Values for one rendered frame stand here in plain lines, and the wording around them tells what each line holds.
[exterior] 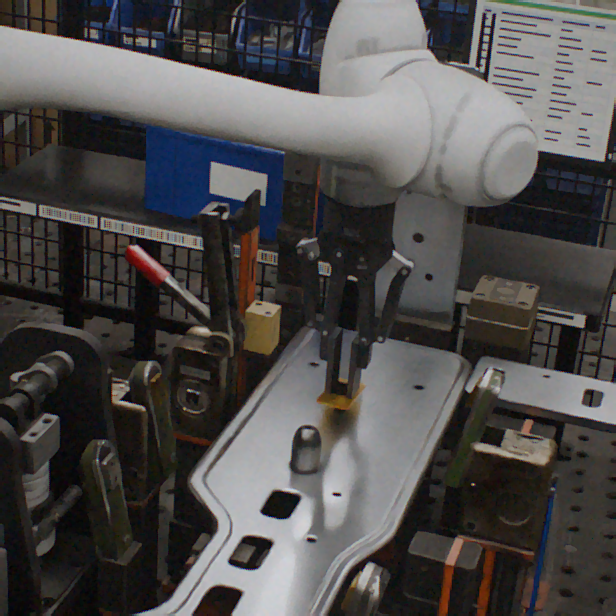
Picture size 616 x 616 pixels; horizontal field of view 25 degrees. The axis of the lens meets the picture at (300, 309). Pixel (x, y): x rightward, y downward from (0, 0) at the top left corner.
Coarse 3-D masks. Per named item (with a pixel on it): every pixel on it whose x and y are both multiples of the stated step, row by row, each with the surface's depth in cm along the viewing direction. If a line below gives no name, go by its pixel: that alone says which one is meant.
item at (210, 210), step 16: (208, 208) 152; (224, 208) 153; (240, 208) 151; (208, 224) 151; (224, 224) 151; (240, 224) 150; (208, 240) 152; (224, 240) 154; (208, 256) 153; (224, 256) 155; (208, 272) 153; (224, 272) 153; (208, 288) 154; (224, 288) 154; (224, 304) 154; (224, 320) 155; (240, 336) 159
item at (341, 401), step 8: (336, 384) 156; (344, 384) 157; (360, 384) 160; (336, 392) 156; (344, 392) 156; (360, 392) 157; (320, 400) 154; (328, 400) 154; (336, 400) 155; (344, 400) 154; (352, 400) 155; (344, 408) 153
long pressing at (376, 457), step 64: (320, 384) 162; (384, 384) 163; (448, 384) 164; (256, 448) 149; (384, 448) 151; (256, 512) 138; (320, 512) 139; (384, 512) 140; (192, 576) 128; (256, 576) 129; (320, 576) 130
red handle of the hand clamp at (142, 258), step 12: (132, 252) 157; (144, 252) 157; (132, 264) 157; (144, 264) 157; (156, 264) 157; (156, 276) 157; (168, 276) 158; (168, 288) 157; (180, 288) 157; (180, 300) 157; (192, 300) 157; (192, 312) 157; (204, 312) 157; (204, 324) 158
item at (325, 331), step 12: (336, 252) 148; (336, 264) 148; (336, 276) 149; (336, 288) 150; (336, 300) 151; (324, 312) 152; (336, 312) 153; (324, 324) 153; (336, 324) 155; (324, 336) 153
